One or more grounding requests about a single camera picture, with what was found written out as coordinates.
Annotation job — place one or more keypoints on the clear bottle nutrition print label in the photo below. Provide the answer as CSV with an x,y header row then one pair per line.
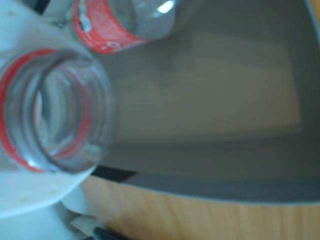
x,y
105,30

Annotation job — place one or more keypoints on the clear bottle script logo label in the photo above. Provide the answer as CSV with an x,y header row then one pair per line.
x,y
105,105

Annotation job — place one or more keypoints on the grey cardboard box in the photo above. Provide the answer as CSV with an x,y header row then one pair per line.
x,y
200,100

